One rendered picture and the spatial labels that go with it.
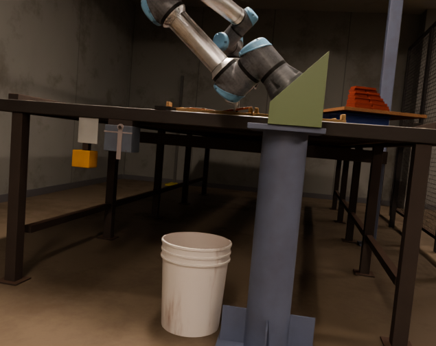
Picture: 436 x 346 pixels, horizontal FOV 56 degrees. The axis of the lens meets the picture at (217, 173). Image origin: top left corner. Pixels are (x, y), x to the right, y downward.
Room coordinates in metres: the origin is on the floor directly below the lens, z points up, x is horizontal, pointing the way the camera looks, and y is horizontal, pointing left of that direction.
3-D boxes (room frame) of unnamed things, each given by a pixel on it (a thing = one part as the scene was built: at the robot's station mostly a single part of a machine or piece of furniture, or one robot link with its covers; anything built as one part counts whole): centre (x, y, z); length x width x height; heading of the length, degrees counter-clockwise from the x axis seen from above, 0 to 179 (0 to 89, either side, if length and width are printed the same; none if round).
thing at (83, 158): (1.97, 0.64, 0.74); 0.09 x 0.08 x 0.24; 78
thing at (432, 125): (3.69, -1.32, 0.90); 4.04 x 0.06 x 0.10; 168
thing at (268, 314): (1.57, -0.24, 0.44); 0.38 x 0.38 x 0.87; 81
